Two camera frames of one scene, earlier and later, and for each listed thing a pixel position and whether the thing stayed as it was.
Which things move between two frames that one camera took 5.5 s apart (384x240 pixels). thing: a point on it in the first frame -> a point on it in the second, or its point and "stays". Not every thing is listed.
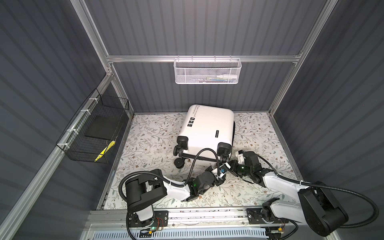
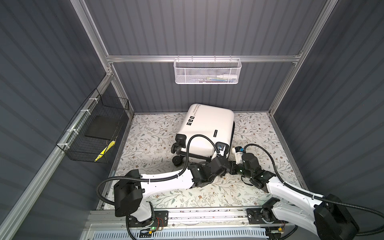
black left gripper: (218, 183) -> (224, 173)
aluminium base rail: (190, 220) stays
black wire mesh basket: (96, 126) stays
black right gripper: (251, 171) stays
